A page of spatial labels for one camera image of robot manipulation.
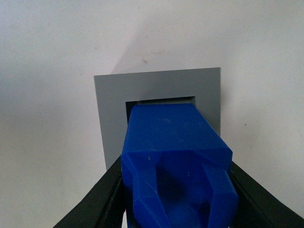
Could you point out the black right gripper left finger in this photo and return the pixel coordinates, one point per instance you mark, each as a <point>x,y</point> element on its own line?
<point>103,206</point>

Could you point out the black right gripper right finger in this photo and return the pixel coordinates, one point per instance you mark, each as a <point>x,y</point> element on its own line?
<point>258,208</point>

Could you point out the blue plastic part with handle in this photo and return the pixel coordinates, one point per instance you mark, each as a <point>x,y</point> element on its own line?
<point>176,170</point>

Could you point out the gray cube base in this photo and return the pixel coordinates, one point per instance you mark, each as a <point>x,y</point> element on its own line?
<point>117,93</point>

